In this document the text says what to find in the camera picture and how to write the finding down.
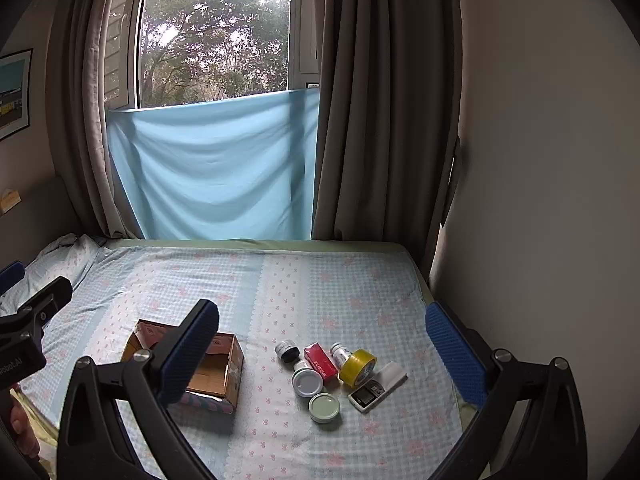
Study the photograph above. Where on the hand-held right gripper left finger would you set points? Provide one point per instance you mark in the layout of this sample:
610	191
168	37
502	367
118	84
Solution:
190	355

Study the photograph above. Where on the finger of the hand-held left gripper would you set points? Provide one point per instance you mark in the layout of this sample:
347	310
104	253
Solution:
12	275
50	296

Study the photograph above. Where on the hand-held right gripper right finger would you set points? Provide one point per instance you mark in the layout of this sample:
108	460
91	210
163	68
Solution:
455	355

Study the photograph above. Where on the cardboard box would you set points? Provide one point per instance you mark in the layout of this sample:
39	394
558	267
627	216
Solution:
220	375

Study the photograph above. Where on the red carton box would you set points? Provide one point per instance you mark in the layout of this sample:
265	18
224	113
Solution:
320	360

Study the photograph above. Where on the person's left hand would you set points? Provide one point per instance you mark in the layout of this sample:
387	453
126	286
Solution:
25	427

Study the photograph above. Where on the small black jar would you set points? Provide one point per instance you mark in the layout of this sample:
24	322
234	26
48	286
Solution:
286	352

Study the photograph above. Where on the small grey digital device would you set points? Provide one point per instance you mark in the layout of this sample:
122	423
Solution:
367	397

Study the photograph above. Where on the yellow tape roll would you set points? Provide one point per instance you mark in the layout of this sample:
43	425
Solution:
347	372

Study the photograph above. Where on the small white bottle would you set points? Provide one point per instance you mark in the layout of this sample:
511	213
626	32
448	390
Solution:
301	364

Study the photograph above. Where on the white pill bottle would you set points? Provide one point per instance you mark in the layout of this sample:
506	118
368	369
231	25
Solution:
341	356

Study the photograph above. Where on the white lid jar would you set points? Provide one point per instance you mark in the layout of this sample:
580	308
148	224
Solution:
308	382

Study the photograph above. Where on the green lid jar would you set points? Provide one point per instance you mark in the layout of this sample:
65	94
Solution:
324	406

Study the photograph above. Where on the green mattress cover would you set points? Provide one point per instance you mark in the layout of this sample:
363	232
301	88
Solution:
350	246

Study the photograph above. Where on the grey-brown curtain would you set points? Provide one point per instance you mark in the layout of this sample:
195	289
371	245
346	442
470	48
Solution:
90	110
380	110

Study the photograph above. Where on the light blue hanging cloth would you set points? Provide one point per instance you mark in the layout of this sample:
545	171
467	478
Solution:
210	170

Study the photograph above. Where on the window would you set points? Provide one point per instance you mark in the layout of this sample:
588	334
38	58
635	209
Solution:
215	30

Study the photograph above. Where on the yellow wall fixture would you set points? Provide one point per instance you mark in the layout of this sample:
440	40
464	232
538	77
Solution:
9	200

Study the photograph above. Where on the wall poster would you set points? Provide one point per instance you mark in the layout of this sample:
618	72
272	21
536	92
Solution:
12	95

